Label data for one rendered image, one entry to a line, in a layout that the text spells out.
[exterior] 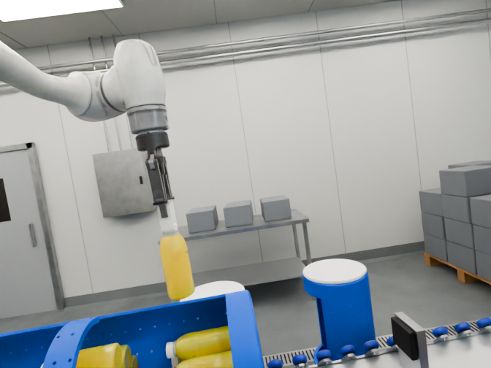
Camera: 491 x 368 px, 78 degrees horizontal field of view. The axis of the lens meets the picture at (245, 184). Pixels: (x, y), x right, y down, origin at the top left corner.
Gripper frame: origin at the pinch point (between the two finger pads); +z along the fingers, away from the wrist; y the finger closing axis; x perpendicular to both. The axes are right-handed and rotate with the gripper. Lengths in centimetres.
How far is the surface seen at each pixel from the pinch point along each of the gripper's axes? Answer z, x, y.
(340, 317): 60, -53, 42
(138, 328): 33.2, 16.9, 13.3
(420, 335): 41, -57, -5
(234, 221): 57, -21, 253
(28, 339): 29, 46, 11
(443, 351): 56, -71, 6
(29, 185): -22, 227, 335
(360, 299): 55, -62, 42
